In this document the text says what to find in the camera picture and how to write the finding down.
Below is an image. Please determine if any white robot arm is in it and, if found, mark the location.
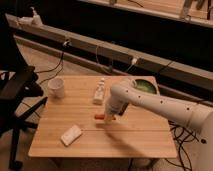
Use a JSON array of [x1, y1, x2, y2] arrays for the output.
[[104, 78, 213, 171]]

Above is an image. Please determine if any white cup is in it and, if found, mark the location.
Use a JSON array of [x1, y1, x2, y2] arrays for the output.
[[48, 78, 65, 98]]

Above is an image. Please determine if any black office chair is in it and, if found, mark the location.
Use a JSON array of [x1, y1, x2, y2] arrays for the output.
[[0, 6, 47, 171]]

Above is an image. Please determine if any black cable bundle right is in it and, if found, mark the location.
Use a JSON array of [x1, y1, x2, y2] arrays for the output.
[[164, 120, 201, 171]]

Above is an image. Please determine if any white sponge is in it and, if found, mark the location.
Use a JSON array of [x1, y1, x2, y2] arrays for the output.
[[61, 125, 82, 146]]

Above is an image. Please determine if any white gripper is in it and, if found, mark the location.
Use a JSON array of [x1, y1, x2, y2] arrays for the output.
[[104, 96, 121, 123]]

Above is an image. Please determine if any white cable with plug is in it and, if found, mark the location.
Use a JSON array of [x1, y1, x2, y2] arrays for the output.
[[125, 57, 140, 74]]

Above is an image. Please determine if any wooden table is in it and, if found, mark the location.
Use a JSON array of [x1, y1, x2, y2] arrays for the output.
[[29, 76, 177, 158]]

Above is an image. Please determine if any white plastic bottle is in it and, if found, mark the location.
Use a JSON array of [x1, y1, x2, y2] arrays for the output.
[[93, 78, 105, 105]]

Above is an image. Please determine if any black cable on floor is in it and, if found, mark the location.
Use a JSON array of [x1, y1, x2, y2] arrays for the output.
[[34, 39, 72, 85]]

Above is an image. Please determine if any white spray bottle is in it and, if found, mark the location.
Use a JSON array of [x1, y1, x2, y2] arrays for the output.
[[18, 7, 43, 26]]

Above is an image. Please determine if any green bowl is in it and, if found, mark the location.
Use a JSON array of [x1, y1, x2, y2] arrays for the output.
[[132, 79, 157, 94]]

